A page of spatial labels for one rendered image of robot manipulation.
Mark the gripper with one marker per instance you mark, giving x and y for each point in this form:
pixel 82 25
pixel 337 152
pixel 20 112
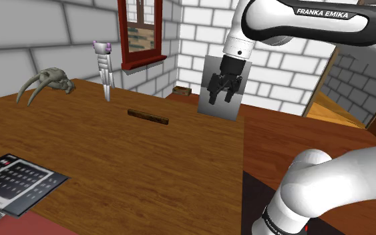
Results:
pixel 232 66

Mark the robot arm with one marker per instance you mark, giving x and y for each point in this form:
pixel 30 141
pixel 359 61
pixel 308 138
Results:
pixel 321 182

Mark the grey flat upright panel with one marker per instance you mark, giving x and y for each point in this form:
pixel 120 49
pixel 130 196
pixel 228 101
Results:
pixel 207 105

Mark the small brown box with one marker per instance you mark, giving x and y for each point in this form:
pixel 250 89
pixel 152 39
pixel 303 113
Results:
pixel 181 91

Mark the brown wooden stick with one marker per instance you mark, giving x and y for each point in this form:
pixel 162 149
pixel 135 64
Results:
pixel 148 117

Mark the red framed window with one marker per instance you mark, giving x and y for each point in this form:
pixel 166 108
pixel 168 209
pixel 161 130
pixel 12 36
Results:
pixel 135 55

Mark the white figure with pink ears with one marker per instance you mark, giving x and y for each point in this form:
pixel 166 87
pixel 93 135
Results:
pixel 105 70

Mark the brown wooden table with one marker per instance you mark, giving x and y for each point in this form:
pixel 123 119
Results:
pixel 125 169

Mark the grey tusked animal skull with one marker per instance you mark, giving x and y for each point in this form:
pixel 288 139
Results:
pixel 55 79

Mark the grey and black keyboard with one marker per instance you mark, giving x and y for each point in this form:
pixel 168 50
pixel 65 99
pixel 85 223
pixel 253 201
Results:
pixel 15 182

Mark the red seat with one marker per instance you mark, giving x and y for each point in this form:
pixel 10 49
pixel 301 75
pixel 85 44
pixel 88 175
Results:
pixel 34 226

